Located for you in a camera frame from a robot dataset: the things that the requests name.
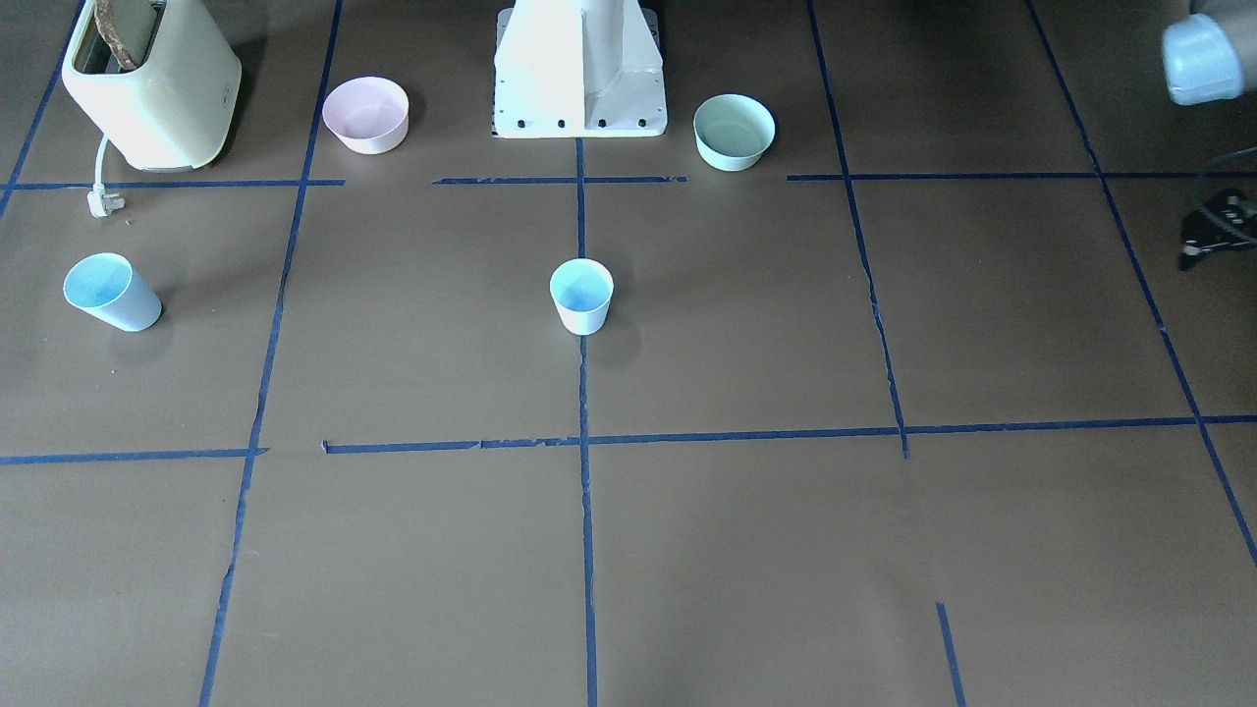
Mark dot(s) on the light blue cup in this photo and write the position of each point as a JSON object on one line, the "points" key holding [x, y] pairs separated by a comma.
{"points": [[581, 290]]}

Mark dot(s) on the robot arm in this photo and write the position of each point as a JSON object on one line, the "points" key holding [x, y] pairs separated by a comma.
{"points": [[1211, 54]]}

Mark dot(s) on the green bowl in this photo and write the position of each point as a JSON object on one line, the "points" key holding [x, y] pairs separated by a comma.
{"points": [[732, 131]]}

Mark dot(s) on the pink bowl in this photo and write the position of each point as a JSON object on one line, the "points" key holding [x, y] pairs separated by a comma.
{"points": [[370, 115]]}

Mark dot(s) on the cream toaster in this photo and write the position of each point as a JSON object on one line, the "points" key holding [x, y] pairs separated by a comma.
{"points": [[172, 114]]}

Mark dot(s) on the toast slice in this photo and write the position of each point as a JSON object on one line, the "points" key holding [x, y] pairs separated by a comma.
{"points": [[127, 28]]}

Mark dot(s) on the white camera pillar mount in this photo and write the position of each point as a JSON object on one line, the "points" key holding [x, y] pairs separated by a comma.
{"points": [[578, 69]]}

